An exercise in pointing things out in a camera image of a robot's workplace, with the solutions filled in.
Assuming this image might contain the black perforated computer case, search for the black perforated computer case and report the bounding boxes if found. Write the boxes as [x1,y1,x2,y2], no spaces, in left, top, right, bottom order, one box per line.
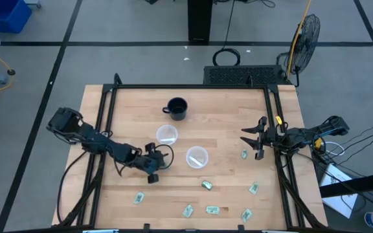
[203,64,291,87]

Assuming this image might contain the black metal beam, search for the black metal beam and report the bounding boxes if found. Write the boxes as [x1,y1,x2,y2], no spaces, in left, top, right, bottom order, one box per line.
[319,170,373,198]

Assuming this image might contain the blue plastic bin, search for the blue plastic bin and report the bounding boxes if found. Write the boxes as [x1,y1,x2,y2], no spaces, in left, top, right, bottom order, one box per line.
[0,0,32,34]

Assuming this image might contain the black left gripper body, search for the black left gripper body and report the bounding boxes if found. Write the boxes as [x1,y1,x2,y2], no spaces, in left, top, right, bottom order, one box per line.
[137,142,168,184]

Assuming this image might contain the white cardboard box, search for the white cardboard box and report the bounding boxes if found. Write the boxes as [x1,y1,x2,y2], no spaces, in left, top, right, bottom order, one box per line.
[319,163,358,219]

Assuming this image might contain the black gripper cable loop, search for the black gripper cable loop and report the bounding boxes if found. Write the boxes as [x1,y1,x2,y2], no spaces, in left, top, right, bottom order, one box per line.
[155,144,175,171]

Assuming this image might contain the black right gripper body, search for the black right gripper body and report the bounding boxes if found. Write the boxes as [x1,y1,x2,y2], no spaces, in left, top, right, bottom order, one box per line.
[254,116,280,161]

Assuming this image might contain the black floor fan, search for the black floor fan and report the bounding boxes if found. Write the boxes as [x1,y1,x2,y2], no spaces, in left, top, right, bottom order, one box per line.
[277,14,321,87]

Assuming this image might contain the white coiled cable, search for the white coiled cable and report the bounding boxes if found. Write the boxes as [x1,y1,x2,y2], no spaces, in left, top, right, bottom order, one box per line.
[322,141,346,157]

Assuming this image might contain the coiled black cable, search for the coiled black cable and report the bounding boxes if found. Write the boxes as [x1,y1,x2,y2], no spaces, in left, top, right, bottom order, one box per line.
[212,0,242,67]

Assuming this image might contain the yellow cable by fan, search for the yellow cable by fan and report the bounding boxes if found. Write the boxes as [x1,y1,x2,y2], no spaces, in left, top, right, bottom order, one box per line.
[286,0,313,78]

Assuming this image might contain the black mug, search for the black mug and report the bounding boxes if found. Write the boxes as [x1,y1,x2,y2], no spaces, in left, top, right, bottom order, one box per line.
[162,96,188,122]

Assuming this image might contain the clear plastic cup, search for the clear plastic cup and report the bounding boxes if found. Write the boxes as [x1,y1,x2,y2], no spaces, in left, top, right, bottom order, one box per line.
[185,146,209,170]
[155,124,179,146]

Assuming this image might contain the black aluminium table frame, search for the black aluminium table frame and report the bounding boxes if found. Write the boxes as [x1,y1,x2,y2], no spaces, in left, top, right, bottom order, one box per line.
[52,73,328,232]

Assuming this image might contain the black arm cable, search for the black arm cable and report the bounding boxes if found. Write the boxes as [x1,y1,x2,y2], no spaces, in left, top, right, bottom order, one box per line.
[56,150,89,225]

